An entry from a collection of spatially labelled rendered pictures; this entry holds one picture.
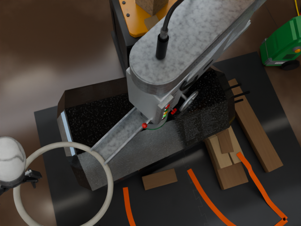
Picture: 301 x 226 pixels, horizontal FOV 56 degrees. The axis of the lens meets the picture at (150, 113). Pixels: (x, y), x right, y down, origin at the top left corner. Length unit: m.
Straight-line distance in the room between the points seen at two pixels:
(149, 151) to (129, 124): 0.42
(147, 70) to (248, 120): 1.91
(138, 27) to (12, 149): 1.61
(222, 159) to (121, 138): 1.21
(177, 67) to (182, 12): 0.25
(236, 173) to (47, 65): 2.16
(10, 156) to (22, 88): 2.26
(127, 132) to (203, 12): 0.79
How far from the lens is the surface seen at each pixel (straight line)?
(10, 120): 3.04
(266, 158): 2.87
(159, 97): 1.21
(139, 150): 1.98
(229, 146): 2.62
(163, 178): 2.56
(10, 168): 0.90
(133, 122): 1.66
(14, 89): 3.13
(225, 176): 2.70
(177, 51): 1.14
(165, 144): 2.02
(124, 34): 2.29
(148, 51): 1.13
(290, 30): 2.97
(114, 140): 1.64
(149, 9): 2.28
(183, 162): 2.72
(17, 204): 1.51
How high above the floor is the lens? 2.68
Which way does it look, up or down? 73 degrees down
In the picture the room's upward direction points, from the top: 8 degrees clockwise
